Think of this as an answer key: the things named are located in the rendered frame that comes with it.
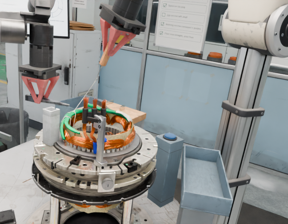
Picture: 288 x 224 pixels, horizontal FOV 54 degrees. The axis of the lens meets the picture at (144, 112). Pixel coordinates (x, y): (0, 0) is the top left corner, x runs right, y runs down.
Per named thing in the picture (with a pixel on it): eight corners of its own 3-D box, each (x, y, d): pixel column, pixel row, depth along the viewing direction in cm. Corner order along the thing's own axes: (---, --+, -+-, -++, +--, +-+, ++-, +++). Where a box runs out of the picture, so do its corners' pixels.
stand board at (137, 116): (73, 115, 103) (73, 110, 103) (106, 105, 119) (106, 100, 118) (116, 132, 94) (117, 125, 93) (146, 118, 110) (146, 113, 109)
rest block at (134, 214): (126, 228, 83) (128, 214, 81) (123, 216, 88) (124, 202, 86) (140, 227, 84) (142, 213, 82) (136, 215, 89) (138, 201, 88)
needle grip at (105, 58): (98, 63, 67) (107, 41, 65) (100, 62, 69) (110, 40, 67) (103, 66, 67) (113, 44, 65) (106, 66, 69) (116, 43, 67)
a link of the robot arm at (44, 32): (55, 22, 68) (51, 20, 73) (24, 18, 65) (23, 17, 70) (54, 50, 71) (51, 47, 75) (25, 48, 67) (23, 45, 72)
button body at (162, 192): (160, 207, 100) (170, 143, 92) (146, 197, 105) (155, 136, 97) (173, 201, 105) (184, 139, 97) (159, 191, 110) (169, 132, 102)
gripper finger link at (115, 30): (104, 59, 63) (120, 20, 59) (87, 44, 67) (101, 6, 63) (125, 62, 68) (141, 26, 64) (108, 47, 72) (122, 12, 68)
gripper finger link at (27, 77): (20, 102, 74) (20, 67, 71) (37, 96, 80) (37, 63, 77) (43, 108, 72) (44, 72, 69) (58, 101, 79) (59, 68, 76)
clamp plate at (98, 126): (100, 130, 58) (101, 118, 57) (92, 127, 60) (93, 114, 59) (102, 130, 59) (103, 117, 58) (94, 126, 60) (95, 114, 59)
